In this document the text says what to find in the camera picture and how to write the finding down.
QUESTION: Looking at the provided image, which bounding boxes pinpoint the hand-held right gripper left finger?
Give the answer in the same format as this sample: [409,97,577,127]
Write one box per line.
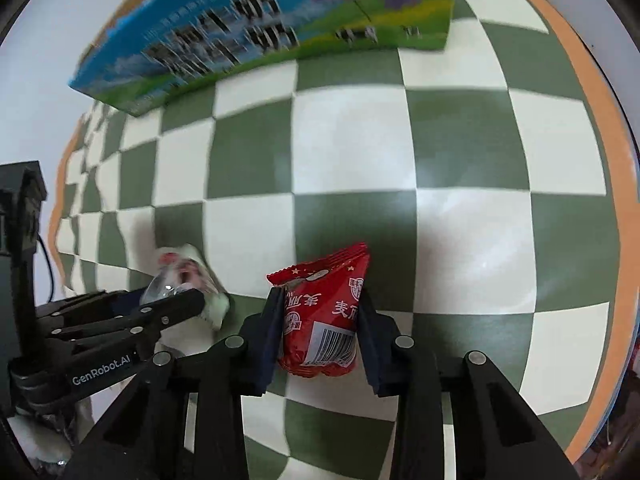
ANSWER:
[62,285,285,480]

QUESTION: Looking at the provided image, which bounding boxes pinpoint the white crumpled wrapper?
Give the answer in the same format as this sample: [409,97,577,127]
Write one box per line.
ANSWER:
[9,394,97,477]

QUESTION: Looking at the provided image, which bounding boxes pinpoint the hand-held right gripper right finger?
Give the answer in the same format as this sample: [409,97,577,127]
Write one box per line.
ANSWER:
[356,292,581,480]

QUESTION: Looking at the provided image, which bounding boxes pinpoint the meadow print cardboard box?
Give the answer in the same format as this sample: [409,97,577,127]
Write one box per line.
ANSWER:
[67,0,460,117]

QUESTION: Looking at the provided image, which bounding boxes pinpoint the small red snack packet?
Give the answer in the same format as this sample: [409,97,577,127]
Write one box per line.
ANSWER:
[266,242,372,378]

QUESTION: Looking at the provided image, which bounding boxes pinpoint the black cable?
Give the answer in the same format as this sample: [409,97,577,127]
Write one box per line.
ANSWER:
[36,232,57,307]

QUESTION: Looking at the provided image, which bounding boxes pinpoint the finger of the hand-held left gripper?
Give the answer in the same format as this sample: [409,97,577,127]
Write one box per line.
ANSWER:
[34,289,132,328]
[45,287,207,357]

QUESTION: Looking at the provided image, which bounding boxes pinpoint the green white checkered mat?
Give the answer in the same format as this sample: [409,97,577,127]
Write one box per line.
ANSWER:
[49,0,633,466]

